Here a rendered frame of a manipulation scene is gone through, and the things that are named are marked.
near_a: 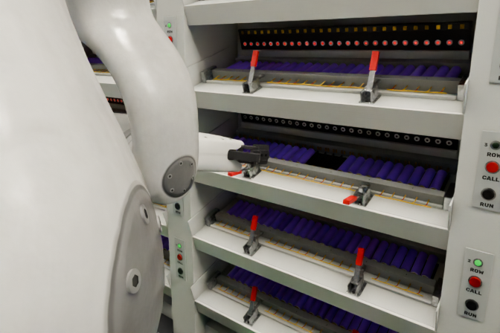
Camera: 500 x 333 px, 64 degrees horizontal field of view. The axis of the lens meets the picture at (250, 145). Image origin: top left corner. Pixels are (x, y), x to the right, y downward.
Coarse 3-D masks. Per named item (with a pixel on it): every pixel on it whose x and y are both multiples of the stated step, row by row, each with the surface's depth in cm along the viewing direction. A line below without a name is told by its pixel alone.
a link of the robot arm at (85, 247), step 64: (0, 0) 12; (64, 0) 17; (0, 64) 11; (64, 64) 13; (0, 128) 10; (64, 128) 12; (0, 192) 10; (64, 192) 11; (128, 192) 14; (0, 256) 10; (64, 256) 10; (128, 256) 12; (0, 320) 9; (64, 320) 10; (128, 320) 12
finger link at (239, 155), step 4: (228, 152) 57; (232, 152) 57; (236, 152) 57; (240, 152) 57; (244, 152) 57; (248, 152) 57; (252, 152) 58; (228, 156) 57; (232, 156) 57; (236, 156) 57; (240, 156) 57; (244, 156) 57; (248, 156) 57; (252, 156) 57; (256, 156) 57; (240, 160) 57; (244, 160) 57; (248, 160) 57; (252, 160) 57; (256, 160) 57
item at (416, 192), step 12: (276, 168) 91; (288, 168) 89; (300, 168) 87; (312, 168) 86; (324, 168) 85; (312, 180) 84; (336, 180) 82; (348, 180) 81; (360, 180) 79; (372, 180) 78; (384, 180) 77; (384, 192) 77; (396, 192) 75; (408, 192) 74; (420, 192) 72; (432, 192) 72; (444, 192) 71; (420, 204) 71
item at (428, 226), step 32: (224, 128) 110; (256, 128) 108; (288, 128) 102; (256, 192) 91; (288, 192) 84; (320, 192) 82; (352, 192) 80; (448, 192) 70; (384, 224) 73; (416, 224) 69; (448, 224) 66
